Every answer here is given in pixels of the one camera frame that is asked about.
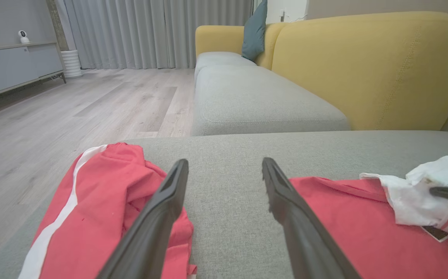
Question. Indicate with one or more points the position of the grey and mint sideboard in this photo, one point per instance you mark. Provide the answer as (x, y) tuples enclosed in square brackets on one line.
[(14, 66)]

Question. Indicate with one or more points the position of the teal throw pillow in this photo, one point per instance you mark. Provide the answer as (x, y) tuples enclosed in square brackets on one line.
[(255, 35)]

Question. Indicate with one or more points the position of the grey pleated curtain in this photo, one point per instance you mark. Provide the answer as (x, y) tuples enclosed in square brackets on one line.
[(150, 31)]

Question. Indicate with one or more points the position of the red basketball jersey white trim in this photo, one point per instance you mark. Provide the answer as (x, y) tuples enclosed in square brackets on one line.
[(348, 232)]

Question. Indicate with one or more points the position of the white security camera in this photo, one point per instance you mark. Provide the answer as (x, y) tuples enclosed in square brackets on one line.
[(23, 36)]

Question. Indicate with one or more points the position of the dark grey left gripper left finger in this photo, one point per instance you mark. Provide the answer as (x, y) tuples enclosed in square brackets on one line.
[(150, 232)]

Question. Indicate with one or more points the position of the wide yellow sofa backrest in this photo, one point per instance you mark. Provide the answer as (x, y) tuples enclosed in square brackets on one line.
[(371, 69)]

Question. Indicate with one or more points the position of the white ribbed planter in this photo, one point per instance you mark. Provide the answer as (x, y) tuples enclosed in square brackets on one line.
[(71, 64)]

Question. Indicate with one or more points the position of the yellow sofa armrest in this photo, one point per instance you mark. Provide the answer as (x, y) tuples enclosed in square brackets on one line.
[(218, 38)]

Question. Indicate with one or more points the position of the narrow yellow sofa backrest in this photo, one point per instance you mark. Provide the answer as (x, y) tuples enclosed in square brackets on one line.
[(272, 42)]

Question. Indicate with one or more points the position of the grey sofa seat cushion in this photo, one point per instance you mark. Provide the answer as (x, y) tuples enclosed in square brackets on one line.
[(255, 100), (218, 60)]

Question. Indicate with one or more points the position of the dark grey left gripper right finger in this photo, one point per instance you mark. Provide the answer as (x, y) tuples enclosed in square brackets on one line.
[(305, 240)]

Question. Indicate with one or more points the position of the red shorts with white stripe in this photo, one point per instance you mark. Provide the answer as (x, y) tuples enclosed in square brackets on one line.
[(104, 193)]

